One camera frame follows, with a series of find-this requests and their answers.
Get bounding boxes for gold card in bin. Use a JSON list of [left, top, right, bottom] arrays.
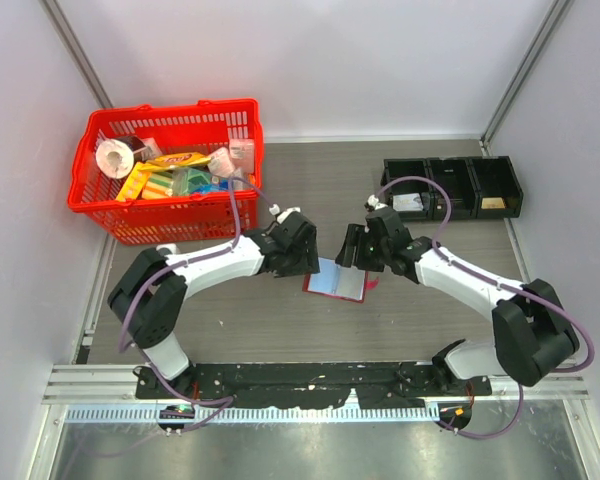
[[481, 197, 507, 210]]

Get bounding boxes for red leather card holder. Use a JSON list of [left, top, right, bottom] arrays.
[[303, 257, 379, 303]]

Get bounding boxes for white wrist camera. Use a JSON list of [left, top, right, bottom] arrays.
[[268, 203, 301, 224], [364, 195, 387, 212]]

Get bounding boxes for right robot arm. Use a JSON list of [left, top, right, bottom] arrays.
[[336, 207, 580, 395]]

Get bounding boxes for yellow orange striped package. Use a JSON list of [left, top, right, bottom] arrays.
[[115, 163, 174, 202]]

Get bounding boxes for black three-compartment bin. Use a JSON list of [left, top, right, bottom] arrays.
[[381, 156, 524, 221]]

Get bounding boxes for yellow chips bag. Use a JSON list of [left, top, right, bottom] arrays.
[[141, 152, 211, 171]]

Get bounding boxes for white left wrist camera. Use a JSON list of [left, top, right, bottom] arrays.
[[268, 203, 301, 224]]

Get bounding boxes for black tape roll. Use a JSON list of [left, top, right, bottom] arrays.
[[115, 135, 150, 155]]

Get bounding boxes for green blue packet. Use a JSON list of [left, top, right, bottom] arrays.
[[172, 168, 228, 196]]

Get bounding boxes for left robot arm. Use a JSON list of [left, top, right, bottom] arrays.
[[107, 208, 319, 398]]

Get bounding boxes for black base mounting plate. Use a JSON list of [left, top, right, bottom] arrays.
[[134, 360, 494, 409]]

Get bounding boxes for red plastic shopping basket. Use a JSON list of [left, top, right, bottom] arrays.
[[67, 98, 264, 245]]

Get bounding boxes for cards in left bin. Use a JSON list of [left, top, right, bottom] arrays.
[[392, 193, 425, 212]]

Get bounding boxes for pink white box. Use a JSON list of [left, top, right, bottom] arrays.
[[229, 138, 255, 174]]

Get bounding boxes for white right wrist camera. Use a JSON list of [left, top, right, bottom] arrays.
[[364, 195, 387, 212]]

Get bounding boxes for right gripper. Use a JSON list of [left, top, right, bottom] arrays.
[[336, 223, 390, 273]]

